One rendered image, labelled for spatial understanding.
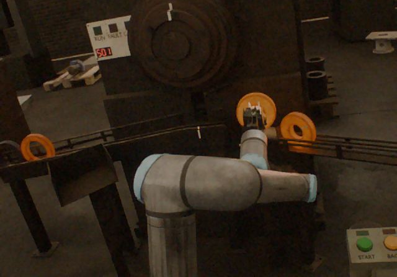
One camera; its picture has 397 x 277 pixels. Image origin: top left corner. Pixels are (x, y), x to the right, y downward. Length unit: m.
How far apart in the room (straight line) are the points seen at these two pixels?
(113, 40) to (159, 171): 1.18
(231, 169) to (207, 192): 0.07
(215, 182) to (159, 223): 0.16
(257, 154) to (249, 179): 0.45
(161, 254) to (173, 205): 0.12
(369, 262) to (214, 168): 0.59
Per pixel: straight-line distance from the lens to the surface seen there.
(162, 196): 0.89
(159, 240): 0.92
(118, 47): 1.99
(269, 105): 1.59
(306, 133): 1.67
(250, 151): 1.33
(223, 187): 0.84
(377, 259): 1.26
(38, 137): 2.25
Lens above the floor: 1.43
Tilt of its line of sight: 23 degrees down
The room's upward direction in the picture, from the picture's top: 11 degrees counter-clockwise
